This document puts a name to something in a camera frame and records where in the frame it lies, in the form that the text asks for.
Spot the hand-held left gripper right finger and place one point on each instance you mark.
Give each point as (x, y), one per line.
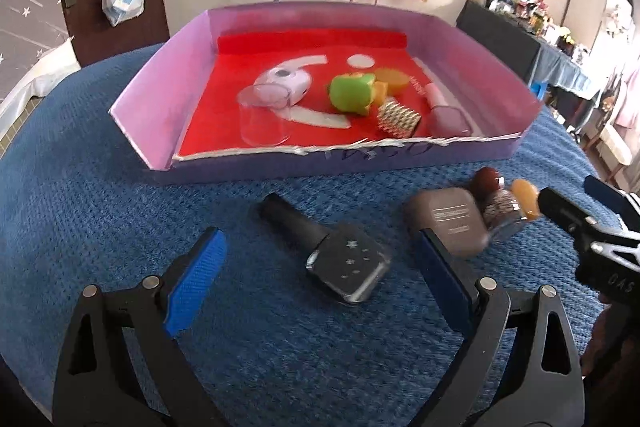
(440, 279)

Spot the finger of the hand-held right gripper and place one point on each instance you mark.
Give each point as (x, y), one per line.
(565, 212)
(607, 197)

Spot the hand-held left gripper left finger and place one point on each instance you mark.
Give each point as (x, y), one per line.
(200, 277)

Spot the orange half-sphere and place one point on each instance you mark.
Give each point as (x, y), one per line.
(392, 79)
(525, 202)

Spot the brown eyeshadow case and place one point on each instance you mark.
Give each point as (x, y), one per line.
(447, 222)

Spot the glitter jar with brown lid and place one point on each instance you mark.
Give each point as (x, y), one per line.
(502, 209)

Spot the black nail polish bottle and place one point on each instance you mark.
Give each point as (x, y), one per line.
(345, 264)

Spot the purple cardboard box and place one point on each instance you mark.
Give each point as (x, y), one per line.
(240, 169)

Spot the pink nail polish bottle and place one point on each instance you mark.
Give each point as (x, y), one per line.
(450, 119)

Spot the gold studded cylinder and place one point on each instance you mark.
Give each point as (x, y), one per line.
(397, 119)

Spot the clear plastic cup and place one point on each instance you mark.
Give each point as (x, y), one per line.
(262, 122)

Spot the green and yellow toy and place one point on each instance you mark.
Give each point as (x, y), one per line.
(350, 94)

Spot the white pink round device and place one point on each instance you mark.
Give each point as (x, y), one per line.
(295, 82)

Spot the white cushioned chair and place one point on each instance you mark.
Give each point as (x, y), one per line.
(612, 147)

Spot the blue knitted blanket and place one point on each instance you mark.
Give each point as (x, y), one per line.
(100, 217)

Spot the blue stool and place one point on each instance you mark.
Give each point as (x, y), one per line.
(540, 89)

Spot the table with dark cloth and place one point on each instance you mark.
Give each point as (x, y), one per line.
(505, 42)

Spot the white wardrobe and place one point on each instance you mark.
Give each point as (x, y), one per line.
(585, 7)

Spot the row of cosmetic bottles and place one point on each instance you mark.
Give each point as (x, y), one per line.
(530, 9)

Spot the red paper liner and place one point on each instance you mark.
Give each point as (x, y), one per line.
(225, 72)

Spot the white plastic sheet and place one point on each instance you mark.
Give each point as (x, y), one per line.
(35, 82)

